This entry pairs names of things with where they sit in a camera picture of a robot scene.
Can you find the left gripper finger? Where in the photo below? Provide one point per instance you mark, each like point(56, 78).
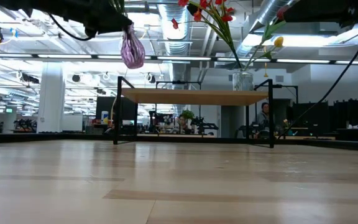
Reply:
point(120, 23)

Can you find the pink glass vase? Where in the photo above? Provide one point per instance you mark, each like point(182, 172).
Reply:
point(132, 53)

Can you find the red artificial flower bunch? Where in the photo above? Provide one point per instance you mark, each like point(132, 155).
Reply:
point(225, 28)

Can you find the clear ribbed glass vase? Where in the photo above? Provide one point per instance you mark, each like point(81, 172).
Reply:
point(242, 81)

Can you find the yellow artificial tulip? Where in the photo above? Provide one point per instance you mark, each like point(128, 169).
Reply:
point(278, 41)

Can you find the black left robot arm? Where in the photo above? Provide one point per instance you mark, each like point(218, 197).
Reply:
point(42, 7)

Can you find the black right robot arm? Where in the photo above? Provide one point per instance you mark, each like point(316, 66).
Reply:
point(328, 11)

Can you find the wooden shelf with black legs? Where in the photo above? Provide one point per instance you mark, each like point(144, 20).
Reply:
point(197, 97)

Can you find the ceiling light strip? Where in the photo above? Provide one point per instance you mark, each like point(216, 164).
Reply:
point(64, 56)
point(303, 61)

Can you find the black monitor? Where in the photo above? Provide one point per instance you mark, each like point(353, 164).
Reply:
point(104, 105)

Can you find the white bottle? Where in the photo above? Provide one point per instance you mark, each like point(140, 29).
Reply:
point(104, 116)

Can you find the white square pillar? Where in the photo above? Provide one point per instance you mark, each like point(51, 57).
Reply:
point(51, 102)

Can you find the green potted plant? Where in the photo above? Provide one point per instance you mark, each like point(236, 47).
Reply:
point(187, 114)

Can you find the person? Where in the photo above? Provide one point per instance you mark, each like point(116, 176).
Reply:
point(263, 115)
point(182, 123)

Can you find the yellow hanging tag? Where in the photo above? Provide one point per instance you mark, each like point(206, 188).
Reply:
point(265, 73)

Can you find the black room divider panel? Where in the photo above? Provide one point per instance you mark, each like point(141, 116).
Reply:
point(314, 116)
point(354, 116)

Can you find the silver ceiling duct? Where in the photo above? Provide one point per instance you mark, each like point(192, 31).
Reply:
point(176, 31)
point(259, 21)

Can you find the black metal table frame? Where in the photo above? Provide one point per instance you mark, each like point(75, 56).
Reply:
point(11, 139)

